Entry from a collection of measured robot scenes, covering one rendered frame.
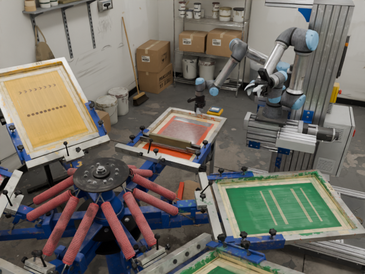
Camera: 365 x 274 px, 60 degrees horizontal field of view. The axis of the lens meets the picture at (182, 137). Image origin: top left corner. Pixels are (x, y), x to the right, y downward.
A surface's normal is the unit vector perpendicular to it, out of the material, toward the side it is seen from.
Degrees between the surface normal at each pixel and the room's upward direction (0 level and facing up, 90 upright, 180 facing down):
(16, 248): 0
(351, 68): 90
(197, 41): 90
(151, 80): 90
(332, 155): 90
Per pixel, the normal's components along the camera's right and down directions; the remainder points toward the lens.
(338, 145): -0.36, 0.49
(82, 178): 0.00, -0.85
